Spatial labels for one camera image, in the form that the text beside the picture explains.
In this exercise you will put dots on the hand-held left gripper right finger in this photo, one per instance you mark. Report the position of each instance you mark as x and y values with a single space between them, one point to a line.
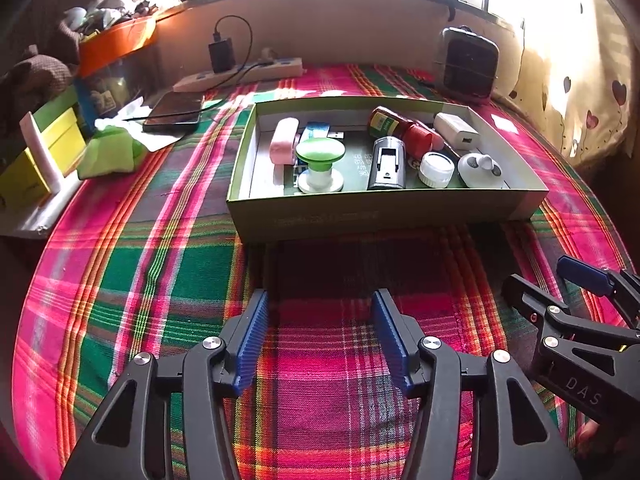
390 345

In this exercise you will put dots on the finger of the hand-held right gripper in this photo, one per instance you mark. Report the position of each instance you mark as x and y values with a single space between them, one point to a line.
580 270
525 295

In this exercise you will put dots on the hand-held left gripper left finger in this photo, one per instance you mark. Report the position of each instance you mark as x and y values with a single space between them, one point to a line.
250 345

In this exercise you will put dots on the white round gadget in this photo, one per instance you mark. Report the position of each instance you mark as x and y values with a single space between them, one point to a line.
480 172

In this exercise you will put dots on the white ribbed bottle cap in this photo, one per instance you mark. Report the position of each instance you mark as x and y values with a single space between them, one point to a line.
435 170

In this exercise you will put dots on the white usb charger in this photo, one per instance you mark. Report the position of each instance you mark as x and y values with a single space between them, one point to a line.
455 130

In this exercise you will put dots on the green white plastic knob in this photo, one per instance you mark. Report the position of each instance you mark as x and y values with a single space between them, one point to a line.
320 152

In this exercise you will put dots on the pink rounded block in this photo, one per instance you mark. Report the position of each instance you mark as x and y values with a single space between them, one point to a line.
282 142

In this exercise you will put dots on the brown bottle red cap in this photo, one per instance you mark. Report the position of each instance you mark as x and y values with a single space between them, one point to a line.
387 122

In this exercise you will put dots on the blue transparent usb tester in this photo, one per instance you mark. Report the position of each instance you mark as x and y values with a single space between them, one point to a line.
315 132

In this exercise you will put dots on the pink green plaid blanket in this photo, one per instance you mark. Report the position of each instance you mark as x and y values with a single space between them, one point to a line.
150 285

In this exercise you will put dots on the white paper slip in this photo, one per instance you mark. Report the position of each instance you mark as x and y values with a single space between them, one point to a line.
505 124

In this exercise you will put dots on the cream printed curtain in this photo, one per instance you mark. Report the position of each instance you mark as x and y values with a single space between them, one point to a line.
590 85

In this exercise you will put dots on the grey portable fan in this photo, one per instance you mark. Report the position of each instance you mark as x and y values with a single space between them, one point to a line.
467 67

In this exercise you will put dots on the black smartphone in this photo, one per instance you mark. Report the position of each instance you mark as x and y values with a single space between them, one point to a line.
172 110

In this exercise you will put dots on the white power strip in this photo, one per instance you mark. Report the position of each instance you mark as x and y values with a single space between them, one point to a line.
280 67

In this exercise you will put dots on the yellow green cardboard box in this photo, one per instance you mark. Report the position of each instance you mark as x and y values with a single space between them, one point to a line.
55 140

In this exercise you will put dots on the white plastic tube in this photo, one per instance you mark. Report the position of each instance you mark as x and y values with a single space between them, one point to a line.
40 155

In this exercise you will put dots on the black charger block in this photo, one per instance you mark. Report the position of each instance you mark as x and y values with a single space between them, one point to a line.
221 57

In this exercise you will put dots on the blue narrow box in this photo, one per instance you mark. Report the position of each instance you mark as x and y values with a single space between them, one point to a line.
85 105

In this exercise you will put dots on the black window hook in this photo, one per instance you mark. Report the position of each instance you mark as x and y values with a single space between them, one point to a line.
452 5

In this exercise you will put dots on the orange storage tray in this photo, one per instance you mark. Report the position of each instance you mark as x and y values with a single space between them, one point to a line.
115 45

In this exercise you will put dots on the brown checked cloth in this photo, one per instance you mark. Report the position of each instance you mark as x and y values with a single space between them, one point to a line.
40 75

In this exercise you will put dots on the clutter pile in tray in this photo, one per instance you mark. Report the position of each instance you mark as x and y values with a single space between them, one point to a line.
95 17

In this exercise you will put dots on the white wall plug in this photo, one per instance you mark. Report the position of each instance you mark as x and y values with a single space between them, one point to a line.
267 55

